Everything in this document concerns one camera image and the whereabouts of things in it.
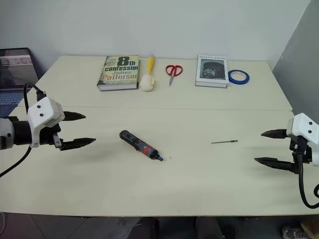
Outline open laptop computer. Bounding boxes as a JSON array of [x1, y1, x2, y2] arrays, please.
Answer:
[[0, 47, 41, 108]]

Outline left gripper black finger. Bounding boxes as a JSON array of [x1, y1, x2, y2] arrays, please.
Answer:
[[60, 137, 97, 152], [63, 111, 87, 123]]

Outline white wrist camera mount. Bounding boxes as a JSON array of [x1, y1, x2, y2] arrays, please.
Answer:
[[286, 113, 319, 165], [26, 97, 65, 148]]

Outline grey red electric screwdriver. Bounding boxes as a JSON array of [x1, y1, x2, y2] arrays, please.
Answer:
[[119, 129, 164, 162]]

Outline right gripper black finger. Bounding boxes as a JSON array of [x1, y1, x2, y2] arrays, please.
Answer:
[[260, 128, 289, 139], [254, 157, 296, 173]]

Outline blue tape roll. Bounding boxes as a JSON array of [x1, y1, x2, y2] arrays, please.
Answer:
[[227, 69, 250, 86]]

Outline grey sneaker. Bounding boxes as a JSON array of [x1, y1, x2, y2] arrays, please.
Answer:
[[281, 225, 310, 239]]

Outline white grey photo cover book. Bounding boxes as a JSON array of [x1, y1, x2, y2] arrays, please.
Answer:
[[195, 54, 229, 89]]

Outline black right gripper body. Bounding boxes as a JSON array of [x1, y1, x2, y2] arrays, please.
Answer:
[[289, 135, 313, 175]]

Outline tan cardboard piece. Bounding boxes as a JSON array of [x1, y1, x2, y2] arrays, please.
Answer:
[[300, 220, 319, 239]]

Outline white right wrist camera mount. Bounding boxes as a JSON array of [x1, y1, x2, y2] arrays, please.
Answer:
[[286, 113, 319, 165]]

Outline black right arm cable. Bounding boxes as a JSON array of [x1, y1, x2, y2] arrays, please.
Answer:
[[297, 154, 319, 209]]

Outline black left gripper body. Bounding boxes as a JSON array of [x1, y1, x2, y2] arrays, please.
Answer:
[[38, 124, 63, 151]]

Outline red handled scissors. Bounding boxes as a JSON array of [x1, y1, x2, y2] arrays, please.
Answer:
[[165, 64, 183, 87]]

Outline grey partition panel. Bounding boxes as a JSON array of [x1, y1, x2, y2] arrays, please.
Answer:
[[271, 0, 319, 120]]

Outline yellow handled white sponge brush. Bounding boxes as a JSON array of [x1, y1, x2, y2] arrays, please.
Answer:
[[139, 55, 156, 93]]

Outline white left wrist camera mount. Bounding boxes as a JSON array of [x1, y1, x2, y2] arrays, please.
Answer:
[[26, 97, 65, 148]]

